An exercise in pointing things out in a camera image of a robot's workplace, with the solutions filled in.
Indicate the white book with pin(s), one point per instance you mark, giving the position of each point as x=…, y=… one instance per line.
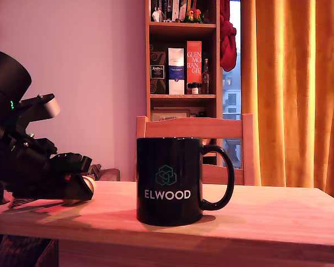
x=176, y=8

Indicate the small black jar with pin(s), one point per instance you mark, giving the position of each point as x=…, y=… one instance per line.
x=202, y=114

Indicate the red hanging cloth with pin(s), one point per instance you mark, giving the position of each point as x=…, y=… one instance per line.
x=227, y=47

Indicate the white and blue box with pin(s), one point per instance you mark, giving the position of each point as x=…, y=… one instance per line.
x=176, y=83

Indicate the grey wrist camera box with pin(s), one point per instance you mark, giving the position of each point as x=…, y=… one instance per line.
x=51, y=107

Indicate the framed picture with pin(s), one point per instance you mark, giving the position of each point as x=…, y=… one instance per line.
x=169, y=114

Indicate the cream coffee capsule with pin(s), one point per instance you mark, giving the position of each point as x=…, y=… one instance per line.
x=90, y=185

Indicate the wooden chair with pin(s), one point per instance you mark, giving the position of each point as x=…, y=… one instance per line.
x=195, y=128

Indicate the colourful toy figure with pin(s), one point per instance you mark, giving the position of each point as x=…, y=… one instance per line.
x=194, y=15

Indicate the wooden bookshelf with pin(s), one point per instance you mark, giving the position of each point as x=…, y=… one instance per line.
x=183, y=26

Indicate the orange curtain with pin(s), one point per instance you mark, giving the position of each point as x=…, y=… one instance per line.
x=295, y=97

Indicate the black book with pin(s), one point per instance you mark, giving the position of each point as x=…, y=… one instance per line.
x=169, y=8

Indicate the red Glenmorangie box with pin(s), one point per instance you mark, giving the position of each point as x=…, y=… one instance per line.
x=194, y=50

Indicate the small dark-capped jar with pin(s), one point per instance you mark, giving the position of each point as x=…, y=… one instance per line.
x=195, y=90

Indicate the dark spiral-patterned box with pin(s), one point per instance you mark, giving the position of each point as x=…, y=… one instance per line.
x=156, y=57

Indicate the black Elwood mug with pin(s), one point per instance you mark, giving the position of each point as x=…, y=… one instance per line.
x=167, y=167

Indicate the white figurine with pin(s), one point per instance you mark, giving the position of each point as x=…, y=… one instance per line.
x=157, y=15

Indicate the amber glass bottle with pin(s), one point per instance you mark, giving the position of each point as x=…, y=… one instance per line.
x=205, y=78

